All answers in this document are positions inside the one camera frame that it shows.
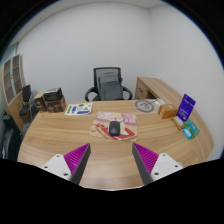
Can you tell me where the black mesh office chair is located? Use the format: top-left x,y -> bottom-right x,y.
84,66 -> 134,102

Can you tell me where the yellow wooden card stand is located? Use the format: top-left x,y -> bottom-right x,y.
171,115 -> 186,131

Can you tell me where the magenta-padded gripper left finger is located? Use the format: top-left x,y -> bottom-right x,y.
40,142 -> 92,184

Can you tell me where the colourful printed mouse pad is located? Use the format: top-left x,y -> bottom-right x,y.
88,110 -> 139,142

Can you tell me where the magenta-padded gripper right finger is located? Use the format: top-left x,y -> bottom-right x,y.
131,142 -> 184,185

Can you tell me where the black computer mouse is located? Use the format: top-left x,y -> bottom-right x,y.
108,120 -> 122,137

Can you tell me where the clear sheet with grey ring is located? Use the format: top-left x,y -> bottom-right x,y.
134,98 -> 164,114

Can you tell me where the wide brown cardboard box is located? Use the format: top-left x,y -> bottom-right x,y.
44,96 -> 67,114

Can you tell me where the purple upright card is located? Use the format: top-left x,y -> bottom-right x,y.
176,93 -> 197,122

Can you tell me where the wooden side desk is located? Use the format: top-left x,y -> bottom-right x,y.
134,76 -> 188,104

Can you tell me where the wooden shelf unit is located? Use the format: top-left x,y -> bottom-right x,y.
0,54 -> 33,129

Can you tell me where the grey backpack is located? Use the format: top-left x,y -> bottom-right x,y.
97,72 -> 124,101

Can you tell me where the black box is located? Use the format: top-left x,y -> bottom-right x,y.
43,87 -> 64,102

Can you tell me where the white sheet with coloured shapes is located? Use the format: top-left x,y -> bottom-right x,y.
64,102 -> 94,117

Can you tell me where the small brown cardboard box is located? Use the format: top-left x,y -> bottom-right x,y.
33,92 -> 48,113

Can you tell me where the green and blue packet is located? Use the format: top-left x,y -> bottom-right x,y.
181,119 -> 201,140

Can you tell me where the small black chair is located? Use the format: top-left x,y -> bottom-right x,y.
18,84 -> 39,117

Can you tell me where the dark padded armchair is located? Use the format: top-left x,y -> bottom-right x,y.
0,114 -> 24,161

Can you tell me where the small orange-brown box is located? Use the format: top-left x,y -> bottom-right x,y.
157,103 -> 180,120

